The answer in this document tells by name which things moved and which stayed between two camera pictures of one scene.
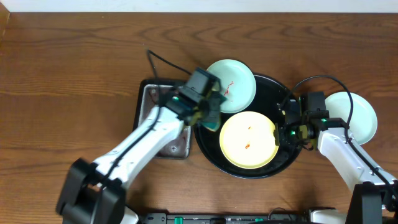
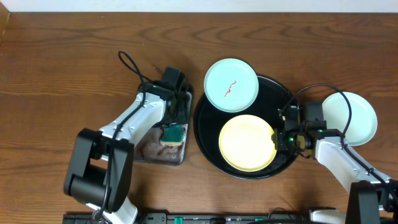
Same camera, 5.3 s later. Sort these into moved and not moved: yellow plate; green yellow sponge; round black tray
Moved: green yellow sponge
Not moved: yellow plate; round black tray
